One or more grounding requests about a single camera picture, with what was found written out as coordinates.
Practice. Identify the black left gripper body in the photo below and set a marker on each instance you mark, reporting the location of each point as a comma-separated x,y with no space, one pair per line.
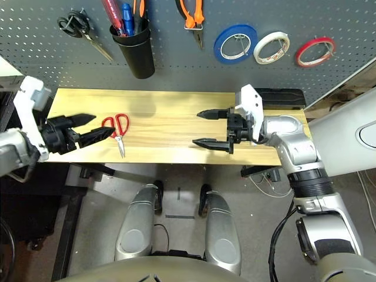
57,136

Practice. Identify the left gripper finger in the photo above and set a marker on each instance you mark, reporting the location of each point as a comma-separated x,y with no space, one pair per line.
94,136
80,120

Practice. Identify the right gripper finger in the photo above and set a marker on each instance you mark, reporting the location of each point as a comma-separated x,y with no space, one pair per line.
214,144
214,114

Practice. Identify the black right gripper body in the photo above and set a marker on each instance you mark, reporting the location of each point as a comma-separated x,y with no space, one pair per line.
238,129

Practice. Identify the thin red tape roll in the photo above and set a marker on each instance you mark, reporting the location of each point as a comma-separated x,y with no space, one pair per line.
297,57

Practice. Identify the orange black needle-nose pliers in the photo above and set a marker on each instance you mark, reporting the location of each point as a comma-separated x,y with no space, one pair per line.
191,22

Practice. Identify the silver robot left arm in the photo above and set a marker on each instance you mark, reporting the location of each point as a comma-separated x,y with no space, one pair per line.
11,147

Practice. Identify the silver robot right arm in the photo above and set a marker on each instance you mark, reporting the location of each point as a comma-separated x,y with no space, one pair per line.
293,141

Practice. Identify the grey perforated pegboard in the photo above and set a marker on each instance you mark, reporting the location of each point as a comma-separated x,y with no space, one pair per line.
182,70

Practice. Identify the metal pegboard hook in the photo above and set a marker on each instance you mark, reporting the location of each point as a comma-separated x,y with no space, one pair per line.
332,50
282,44
241,36

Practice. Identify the black plastic tool case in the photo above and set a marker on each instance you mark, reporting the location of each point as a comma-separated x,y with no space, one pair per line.
282,98

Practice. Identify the black power adapter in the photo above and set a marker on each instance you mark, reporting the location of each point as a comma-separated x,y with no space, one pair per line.
275,175

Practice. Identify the blue tape roll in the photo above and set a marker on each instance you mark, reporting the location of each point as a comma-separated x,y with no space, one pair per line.
218,48

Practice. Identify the white tape roll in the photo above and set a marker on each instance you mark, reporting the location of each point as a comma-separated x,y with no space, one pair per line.
257,53

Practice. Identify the black equipment cart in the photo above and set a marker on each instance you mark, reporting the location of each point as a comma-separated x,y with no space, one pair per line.
38,211

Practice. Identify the long dark floor tape strip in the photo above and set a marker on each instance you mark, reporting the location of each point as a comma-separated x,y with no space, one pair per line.
179,217

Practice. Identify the black plastic cup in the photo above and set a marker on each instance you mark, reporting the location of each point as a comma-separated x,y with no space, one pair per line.
141,61

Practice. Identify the silver robot right leg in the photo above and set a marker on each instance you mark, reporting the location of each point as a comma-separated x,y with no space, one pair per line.
221,235

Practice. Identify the silver robot leg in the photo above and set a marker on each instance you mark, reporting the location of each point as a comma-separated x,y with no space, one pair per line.
221,235
135,232

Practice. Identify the white rounded appliance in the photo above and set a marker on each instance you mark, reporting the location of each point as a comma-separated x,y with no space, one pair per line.
337,147

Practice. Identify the silver robot left leg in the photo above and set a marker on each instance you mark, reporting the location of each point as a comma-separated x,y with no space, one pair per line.
135,232

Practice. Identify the orange black screwdriver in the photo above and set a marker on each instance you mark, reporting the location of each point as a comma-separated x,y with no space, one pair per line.
140,20

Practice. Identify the olive grey robot torso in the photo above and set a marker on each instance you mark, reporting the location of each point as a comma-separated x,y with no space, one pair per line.
147,271

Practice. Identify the black table frame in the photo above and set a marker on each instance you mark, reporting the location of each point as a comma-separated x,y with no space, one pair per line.
249,171

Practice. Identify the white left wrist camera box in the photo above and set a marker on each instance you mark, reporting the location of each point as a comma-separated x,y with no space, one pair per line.
28,102

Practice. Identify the white metal shelf frame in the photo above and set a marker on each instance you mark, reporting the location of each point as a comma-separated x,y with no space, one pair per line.
340,85

